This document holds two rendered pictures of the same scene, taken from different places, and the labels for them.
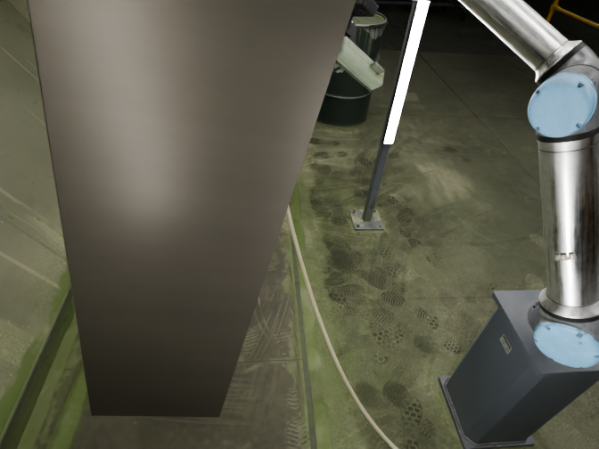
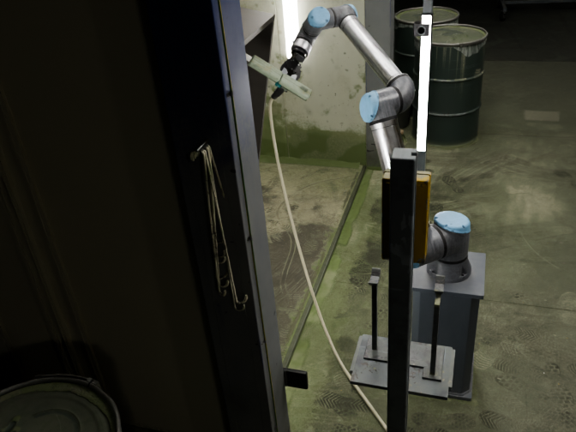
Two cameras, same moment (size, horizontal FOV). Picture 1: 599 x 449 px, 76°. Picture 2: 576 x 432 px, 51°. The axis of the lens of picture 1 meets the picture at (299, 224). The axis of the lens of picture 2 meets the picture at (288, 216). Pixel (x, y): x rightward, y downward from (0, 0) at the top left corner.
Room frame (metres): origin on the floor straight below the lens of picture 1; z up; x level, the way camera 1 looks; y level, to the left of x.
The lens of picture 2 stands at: (-1.39, -1.25, 2.30)
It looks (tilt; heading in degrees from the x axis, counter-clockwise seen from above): 32 degrees down; 28
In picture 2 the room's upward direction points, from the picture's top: 5 degrees counter-clockwise
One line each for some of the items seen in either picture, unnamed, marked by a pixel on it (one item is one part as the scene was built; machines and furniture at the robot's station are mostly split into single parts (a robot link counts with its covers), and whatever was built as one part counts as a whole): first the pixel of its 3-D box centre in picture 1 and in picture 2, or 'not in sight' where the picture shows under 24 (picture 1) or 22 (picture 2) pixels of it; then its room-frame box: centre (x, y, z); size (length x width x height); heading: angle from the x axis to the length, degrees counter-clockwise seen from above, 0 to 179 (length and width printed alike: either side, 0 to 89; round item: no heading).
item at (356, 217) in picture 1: (366, 219); not in sight; (1.98, -0.44, 0.01); 0.20 x 0.20 x 0.01; 8
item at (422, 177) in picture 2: not in sight; (405, 217); (-0.06, -0.90, 1.42); 0.12 x 0.06 x 0.26; 98
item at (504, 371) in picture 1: (514, 374); (444, 324); (0.77, -0.87, 0.32); 0.31 x 0.31 x 0.64; 8
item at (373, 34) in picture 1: (344, 69); (447, 86); (3.51, -0.27, 0.44); 0.59 x 0.58 x 0.89; 23
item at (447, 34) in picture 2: (351, 17); (450, 35); (3.52, -0.27, 0.86); 0.54 x 0.54 x 0.01
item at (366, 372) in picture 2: not in sight; (402, 365); (0.02, -0.88, 0.78); 0.31 x 0.23 x 0.01; 98
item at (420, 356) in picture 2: not in sight; (404, 322); (0.04, -0.88, 0.95); 0.26 x 0.15 x 0.32; 98
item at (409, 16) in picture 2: not in sight; (426, 16); (4.07, 0.06, 0.86); 0.54 x 0.54 x 0.01
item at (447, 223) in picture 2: not in sight; (449, 235); (0.77, -0.87, 0.83); 0.17 x 0.15 x 0.18; 140
